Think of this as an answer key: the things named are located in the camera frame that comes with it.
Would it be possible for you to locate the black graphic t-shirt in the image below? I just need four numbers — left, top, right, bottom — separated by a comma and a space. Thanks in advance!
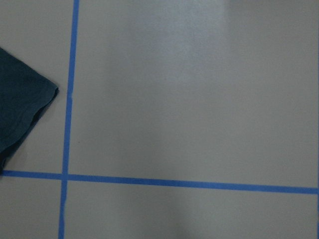
0, 49, 59, 171

